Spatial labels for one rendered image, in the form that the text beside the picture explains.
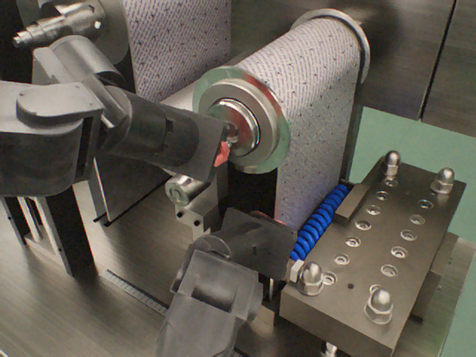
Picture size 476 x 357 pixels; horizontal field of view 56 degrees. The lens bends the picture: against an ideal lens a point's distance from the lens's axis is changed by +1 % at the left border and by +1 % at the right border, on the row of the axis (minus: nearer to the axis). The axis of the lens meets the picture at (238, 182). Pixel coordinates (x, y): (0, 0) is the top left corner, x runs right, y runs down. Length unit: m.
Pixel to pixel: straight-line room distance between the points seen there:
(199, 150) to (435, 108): 0.48
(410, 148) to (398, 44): 2.15
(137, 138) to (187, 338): 0.17
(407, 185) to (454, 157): 2.08
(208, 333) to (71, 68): 0.26
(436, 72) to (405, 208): 0.23
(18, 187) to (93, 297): 0.49
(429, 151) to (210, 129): 2.55
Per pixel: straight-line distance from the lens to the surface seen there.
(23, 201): 0.88
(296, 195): 0.66
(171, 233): 0.92
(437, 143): 3.04
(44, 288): 0.89
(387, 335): 0.64
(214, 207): 0.61
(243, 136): 0.54
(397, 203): 0.83
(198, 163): 0.46
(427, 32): 0.79
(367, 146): 2.87
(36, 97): 0.36
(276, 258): 0.58
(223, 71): 0.55
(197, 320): 0.40
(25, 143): 0.35
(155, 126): 0.40
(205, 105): 0.58
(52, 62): 0.44
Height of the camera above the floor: 1.54
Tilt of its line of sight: 39 degrees down
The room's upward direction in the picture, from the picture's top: straight up
